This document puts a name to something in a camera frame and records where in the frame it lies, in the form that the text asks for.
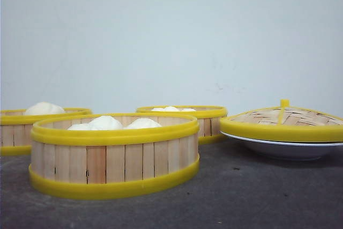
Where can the white bun front tray middle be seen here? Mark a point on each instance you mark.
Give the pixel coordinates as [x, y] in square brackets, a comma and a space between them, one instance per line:
[105, 123]

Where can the white bun tray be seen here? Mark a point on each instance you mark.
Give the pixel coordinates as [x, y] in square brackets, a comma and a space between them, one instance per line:
[105, 123]
[187, 110]
[143, 123]
[157, 109]
[82, 126]
[170, 109]

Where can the white bun front tray right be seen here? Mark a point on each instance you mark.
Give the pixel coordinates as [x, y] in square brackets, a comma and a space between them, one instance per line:
[143, 123]

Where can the white bun in left tray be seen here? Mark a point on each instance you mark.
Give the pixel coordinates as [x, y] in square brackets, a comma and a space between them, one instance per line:
[44, 108]

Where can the white bun front tray left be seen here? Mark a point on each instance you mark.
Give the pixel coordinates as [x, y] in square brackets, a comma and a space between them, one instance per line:
[82, 126]

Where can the white bun back tray centre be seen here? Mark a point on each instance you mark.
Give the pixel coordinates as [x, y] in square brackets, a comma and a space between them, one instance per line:
[170, 109]

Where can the woven bamboo steamer lid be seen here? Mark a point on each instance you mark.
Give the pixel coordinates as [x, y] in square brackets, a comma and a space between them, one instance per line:
[284, 123]

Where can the white ceramic plate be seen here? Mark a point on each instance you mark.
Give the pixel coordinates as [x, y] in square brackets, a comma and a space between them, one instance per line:
[287, 150]

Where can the white bun back tray right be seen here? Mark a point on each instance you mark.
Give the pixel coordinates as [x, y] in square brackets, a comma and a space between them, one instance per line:
[187, 110]

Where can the bamboo steamer tray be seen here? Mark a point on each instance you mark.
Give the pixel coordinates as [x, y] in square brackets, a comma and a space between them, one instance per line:
[208, 118]
[107, 164]
[16, 128]

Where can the white bun back tray left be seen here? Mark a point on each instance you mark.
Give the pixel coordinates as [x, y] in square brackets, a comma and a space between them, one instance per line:
[157, 109]

